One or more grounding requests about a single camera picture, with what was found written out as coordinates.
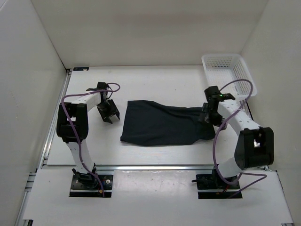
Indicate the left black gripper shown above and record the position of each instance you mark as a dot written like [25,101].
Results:
[115,109]

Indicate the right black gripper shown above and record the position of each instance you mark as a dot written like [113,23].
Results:
[203,117]

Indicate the dark navy shorts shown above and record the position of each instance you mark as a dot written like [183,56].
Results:
[148,123]

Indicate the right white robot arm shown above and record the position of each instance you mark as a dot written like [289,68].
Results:
[255,144]

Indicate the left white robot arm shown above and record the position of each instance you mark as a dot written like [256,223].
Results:
[72,127]

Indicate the white plastic mesh basket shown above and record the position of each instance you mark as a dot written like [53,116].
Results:
[228,70]

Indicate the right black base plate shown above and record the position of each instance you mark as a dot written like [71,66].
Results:
[211,186]

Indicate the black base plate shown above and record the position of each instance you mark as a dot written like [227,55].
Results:
[90,187]
[211,186]

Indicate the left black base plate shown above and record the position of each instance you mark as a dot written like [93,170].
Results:
[90,187]

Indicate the aluminium front rail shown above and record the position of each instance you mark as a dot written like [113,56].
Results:
[144,167]

